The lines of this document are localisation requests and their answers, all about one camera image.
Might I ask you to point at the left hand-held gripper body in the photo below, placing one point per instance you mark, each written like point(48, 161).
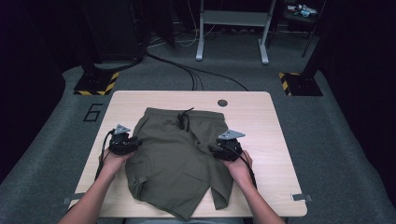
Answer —
point(120, 144)

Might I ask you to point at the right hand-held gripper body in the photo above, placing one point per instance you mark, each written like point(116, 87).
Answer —
point(229, 149)

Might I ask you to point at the olive green shorts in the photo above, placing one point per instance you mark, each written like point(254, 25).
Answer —
point(174, 161)

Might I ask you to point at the person's left hand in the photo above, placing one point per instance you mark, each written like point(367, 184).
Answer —
point(112, 163)

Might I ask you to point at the person's right hand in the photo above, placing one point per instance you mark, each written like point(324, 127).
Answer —
point(241, 169)

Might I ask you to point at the black stand with striped base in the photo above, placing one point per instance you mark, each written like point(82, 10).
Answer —
point(303, 84)
point(95, 83)

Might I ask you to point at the grey tape strip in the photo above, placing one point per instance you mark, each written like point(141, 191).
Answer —
point(71, 198)
point(301, 197)

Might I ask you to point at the dark cabinet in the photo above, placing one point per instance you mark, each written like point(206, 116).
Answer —
point(118, 28)

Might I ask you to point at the black shelf cart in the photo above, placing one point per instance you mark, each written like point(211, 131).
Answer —
point(299, 20)

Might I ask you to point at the clutter on shelf cart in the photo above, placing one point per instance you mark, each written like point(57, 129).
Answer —
point(302, 10)

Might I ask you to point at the white metal desk frame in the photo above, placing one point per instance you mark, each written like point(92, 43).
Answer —
point(233, 18)

